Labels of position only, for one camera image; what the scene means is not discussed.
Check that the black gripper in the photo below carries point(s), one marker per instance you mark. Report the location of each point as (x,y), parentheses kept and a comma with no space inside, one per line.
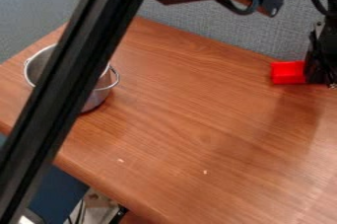
(320,66)

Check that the red rectangular block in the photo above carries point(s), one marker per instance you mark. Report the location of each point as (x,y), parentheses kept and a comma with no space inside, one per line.
(288,72)

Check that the stainless steel pot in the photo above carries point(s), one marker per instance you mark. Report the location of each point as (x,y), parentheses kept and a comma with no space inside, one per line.
(108,80)

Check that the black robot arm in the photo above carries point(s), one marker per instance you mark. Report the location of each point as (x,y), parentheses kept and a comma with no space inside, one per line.
(84,49)

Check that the metal table leg bracket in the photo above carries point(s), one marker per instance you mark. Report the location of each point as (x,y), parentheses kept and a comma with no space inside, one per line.
(96,209)

